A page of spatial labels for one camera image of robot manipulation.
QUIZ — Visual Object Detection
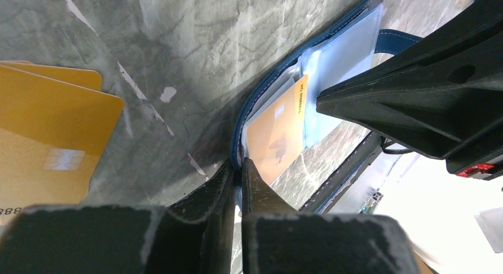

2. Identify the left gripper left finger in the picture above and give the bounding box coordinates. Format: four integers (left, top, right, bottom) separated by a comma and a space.
1, 161, 235, 273

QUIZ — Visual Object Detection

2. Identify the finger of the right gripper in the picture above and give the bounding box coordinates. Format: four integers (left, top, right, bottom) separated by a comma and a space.
317, 0, 502, 160

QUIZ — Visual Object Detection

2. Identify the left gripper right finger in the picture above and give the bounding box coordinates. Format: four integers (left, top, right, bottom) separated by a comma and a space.
241, 158, 420, 273

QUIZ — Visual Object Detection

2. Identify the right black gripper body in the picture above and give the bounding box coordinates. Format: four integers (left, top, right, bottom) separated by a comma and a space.
446, 127, 502, 181

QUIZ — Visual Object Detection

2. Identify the gold VIP card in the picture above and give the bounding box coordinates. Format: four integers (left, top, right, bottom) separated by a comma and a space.
245, 75, 309, 185

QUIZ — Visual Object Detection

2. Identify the blue leather card holder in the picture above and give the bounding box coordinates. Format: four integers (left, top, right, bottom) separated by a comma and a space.
230, 0, 419, 170

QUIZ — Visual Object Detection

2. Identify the gold card stack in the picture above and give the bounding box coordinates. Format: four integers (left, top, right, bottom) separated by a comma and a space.
1, 61, 123, 225

